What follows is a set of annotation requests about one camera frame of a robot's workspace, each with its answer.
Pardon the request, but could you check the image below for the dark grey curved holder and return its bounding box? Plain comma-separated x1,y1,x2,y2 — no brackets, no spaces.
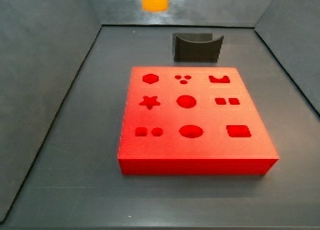
173,33,224,63

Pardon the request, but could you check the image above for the orange oval peg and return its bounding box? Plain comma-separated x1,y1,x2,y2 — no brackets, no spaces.
141,0,169,12

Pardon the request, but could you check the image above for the red shape sorter block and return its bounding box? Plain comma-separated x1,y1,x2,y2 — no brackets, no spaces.
118,66,279,175

